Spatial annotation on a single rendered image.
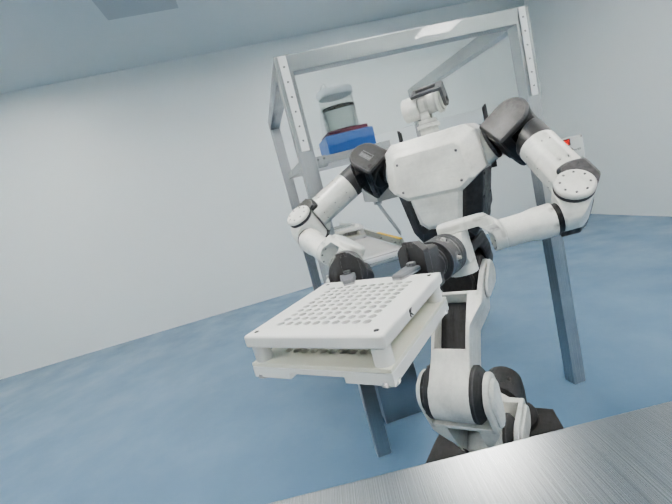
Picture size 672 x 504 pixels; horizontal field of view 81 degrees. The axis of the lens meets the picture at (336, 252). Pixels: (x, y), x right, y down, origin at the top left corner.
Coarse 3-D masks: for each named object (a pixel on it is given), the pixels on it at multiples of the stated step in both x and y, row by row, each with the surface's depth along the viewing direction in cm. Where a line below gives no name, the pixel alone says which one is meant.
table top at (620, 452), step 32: (640, 416) 38; (512, 448) 38; (544, 448) 37; (576, 448) 36; (608, 448) 36; (640, 448) 35; (384, 480) 39; (416, 480) 38; (448, 480) 37; (480, 480) 36; (512, 480) 35; (544, 480) 34; (576, 480) 33; (608, 480) 32; (640, 480) 32
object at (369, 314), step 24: (336, 288) 75; (360, 288) 71; (384, 288) 68; (408, 288) 64; (432, 288) 64; (288, 312) 68; (312, 312) 64; (336, 312) 61; (360, 312) 58; (384, 312) 56; (408, 312) 55; (264, 336) 59; (288, 336) 57; (312, 336) 54; (336, 336) 52; (360, 336) 50; (384, 336) 49
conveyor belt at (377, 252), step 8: (360, 240) 213; (368, 240) 206; (376, 240) 200; (368, 248) 184; (376, 248) 179; (384, 248) 174; (392, 248) 170; (368, 256) 167; (376, 256) 166; (384, 256) 166; (392, 256) 167; (376, 264) 167
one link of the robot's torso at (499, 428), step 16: (416, 384) 107; (496, 384) 99; (496, 400) 97; (496, 416) 97; (512, 416) 123; (448, 432) 108; (464, 432) 118; (480, 432) 102; (496, 432) 99; (512, 432) 118; (464, 448) 117; (480, 448) 116
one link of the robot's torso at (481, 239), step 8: (480, 232) 121; (472, 240) 114; (480, 240) 119; (488, 240) 128; (480, 248) 120; (488, 248) 126; (488, 256) 125; (448, 280) 116; (456, 280) 115; (464, 280) 113; (472, 280) 112; (448, 288) 116; (456, 288) 115; (464, 288) 114; (472, 288) 113
